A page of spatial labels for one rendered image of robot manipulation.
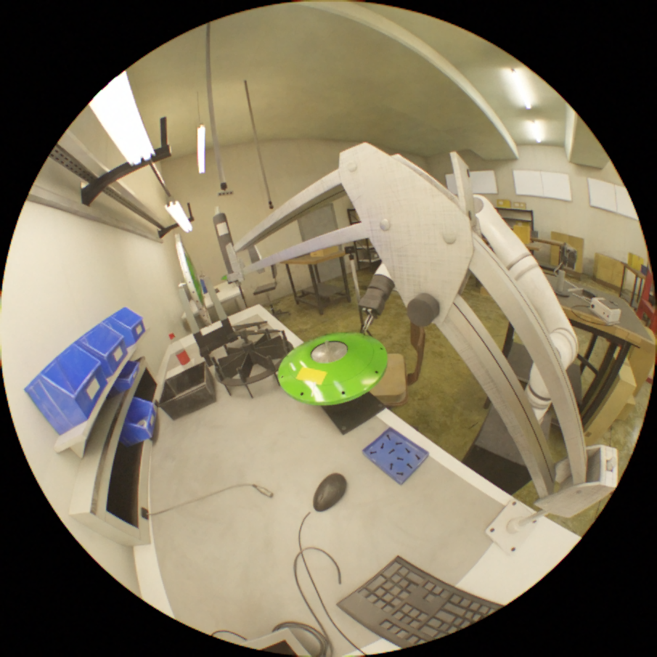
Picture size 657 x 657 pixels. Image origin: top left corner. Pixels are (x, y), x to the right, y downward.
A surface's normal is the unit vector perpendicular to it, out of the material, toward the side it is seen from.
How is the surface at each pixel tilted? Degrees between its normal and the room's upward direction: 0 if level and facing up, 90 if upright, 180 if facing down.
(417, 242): 90
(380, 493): 0
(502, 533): 0
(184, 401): 93
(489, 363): 44
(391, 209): 90
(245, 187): 90
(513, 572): 0
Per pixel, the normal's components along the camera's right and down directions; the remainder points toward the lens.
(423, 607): -0.13, -0.91
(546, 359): -0.71, 0.44
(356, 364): -0.04, -0.79
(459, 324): 0.32, -0.48
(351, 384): -0.04, -0.65
